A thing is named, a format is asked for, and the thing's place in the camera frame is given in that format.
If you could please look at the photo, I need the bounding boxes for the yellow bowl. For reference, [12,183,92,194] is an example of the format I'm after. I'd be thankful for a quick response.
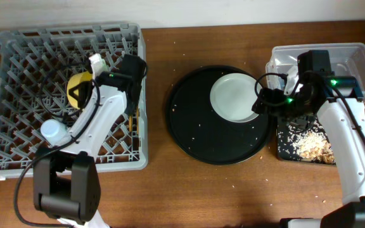
[66,72,93,110]

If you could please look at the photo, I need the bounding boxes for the food scraps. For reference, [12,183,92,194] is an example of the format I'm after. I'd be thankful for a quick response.
[279,122,335,165]

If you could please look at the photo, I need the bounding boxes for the blue cup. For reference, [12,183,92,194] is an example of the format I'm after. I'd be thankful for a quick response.
[41,119,71,147]

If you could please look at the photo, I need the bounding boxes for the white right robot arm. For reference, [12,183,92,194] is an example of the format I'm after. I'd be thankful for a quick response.
[252,50,365,228]

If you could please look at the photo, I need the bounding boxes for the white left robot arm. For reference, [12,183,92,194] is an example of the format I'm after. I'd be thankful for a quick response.
[32,69,145,227]

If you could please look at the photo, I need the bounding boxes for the black rectangular bin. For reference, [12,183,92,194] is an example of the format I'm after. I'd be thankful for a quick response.
[276,113,365,165]

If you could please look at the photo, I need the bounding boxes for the grey lower plate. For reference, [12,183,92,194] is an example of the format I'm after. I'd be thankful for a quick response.
[233,113,259,123]

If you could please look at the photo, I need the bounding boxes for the clear plastic bin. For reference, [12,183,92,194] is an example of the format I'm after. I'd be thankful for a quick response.
[266,43,365,97]

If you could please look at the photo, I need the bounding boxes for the white upper plate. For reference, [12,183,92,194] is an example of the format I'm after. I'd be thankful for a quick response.
[210,73,257,122]

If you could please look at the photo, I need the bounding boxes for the round black tray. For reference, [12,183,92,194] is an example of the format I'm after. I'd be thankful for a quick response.
[165,65,275,165]

